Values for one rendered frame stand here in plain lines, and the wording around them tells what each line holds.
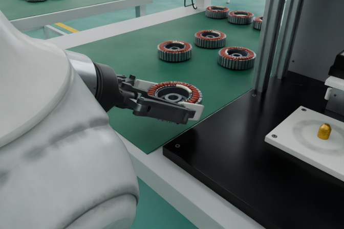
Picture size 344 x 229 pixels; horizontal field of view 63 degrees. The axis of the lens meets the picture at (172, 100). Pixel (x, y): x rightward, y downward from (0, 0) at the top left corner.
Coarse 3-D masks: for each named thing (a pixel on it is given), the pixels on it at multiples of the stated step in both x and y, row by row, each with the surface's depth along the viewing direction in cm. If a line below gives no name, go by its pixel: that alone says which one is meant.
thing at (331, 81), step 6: (342, 54) 50; (336, 60) 50; (342, 60) 49; (336, 66) 50; (342, 66) 49; (330, 72) 51; (336, 72) 50; (342, 72) 50; (330, 78) 50; (336, 78) 50; (342, 78) 50; (330, 84) 50; (336, 84) 49; (342, 84) 48
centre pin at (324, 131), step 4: (324, 124) 51; (328, 124) 51; (320, 128) 51; (324, 128) 50; (328, 128) 50; (320, 132) 51; (324, 132) 51; (328, 132) 50; (320, 136) 51; (324, 136) 51; (328, 136) 51
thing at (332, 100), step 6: (336, 90) 59; (342, 90) 58; (330, 96) 60; (336, 96) 59; (342, 96) 58; (330, 102) 61; (336, 102) 60; (342, 102) 59; (330, 108) 61; (336, 108) 60; (342, 108) 59; (342, 114) 60
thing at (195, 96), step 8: (152, 88) 56; (160, 88) 56; (168, 88) 57; (176, 88) 58; (184, 88) 57; (192, 88) 56; (160, 96) 57; (168, 96) 55; (176, 96) 56; (184, 96) 57; (192, 96) 54; (200, 96) 54; (200, 104) 53; (160, 120) 52
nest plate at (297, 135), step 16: (304, 112) 59; (288, 128) 54; (304, 128) 54; (336, 128) 54; (272, 144) 52; (288, 144) 50; (304, 144) 50; (320, 144) 50; (336, 144) 50; (304, 160) 48; (320, 160) 47; (336, 160) 47; (336, 176) 45
